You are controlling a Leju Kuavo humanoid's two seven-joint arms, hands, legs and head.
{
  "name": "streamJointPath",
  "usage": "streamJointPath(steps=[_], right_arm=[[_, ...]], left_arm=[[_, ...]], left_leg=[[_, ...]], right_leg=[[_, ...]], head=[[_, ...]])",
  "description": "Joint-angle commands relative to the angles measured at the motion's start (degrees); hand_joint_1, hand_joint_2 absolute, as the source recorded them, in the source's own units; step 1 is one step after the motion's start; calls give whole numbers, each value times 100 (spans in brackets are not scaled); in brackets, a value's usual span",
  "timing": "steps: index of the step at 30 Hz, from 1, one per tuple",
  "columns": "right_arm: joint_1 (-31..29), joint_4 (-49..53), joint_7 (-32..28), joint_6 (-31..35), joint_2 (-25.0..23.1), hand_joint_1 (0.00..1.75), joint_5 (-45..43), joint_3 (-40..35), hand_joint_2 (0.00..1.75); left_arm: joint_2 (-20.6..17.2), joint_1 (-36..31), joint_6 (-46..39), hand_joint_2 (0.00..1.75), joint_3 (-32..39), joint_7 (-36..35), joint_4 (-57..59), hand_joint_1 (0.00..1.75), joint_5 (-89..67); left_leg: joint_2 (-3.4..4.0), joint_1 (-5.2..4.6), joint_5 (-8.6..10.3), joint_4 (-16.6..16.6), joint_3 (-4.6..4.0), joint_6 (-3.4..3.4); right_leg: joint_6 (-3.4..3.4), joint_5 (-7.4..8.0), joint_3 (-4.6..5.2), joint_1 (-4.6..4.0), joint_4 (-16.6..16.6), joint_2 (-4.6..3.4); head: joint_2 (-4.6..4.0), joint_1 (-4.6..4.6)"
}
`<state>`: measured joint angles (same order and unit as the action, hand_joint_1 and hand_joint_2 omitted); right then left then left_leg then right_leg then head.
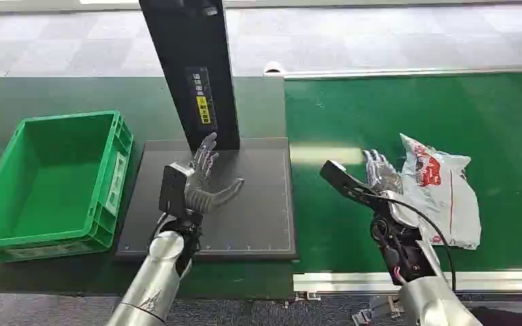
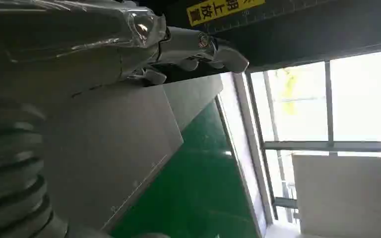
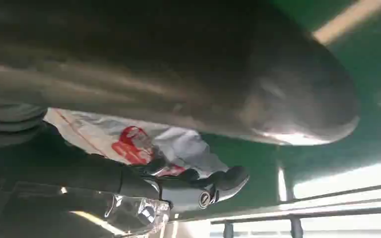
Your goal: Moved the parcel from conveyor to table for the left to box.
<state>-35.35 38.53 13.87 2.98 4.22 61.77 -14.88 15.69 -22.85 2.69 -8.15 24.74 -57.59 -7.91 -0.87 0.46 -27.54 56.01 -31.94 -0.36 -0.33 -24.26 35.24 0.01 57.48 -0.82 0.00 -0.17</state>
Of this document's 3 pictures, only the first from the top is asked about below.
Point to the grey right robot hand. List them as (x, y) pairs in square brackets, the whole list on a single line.
[(380, 173)]

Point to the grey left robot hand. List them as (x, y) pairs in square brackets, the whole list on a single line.
[(203, 189)]

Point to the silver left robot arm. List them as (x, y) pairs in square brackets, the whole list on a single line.
[(155, 279)]

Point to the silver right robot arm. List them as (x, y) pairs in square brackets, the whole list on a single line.
[(416, 265)]

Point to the black scale platform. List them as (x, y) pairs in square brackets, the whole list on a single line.
[(243, 216)]

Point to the green conveyor belt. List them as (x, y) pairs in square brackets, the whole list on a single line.
[(423, 148)]

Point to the white plastic parcel bag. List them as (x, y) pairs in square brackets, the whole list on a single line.
[(441, 193)]

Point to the black scanner column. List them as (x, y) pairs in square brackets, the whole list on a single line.
[(193, 76)]

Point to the green plastic crate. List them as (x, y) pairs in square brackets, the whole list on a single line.
[(54, 189)]

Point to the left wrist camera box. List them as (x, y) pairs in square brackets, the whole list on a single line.
[(173, 188)]

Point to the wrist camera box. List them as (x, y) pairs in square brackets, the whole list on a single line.
[(173, 188), (346, 182)]

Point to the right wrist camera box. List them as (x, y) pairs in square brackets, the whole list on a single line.
[(346, 182)]

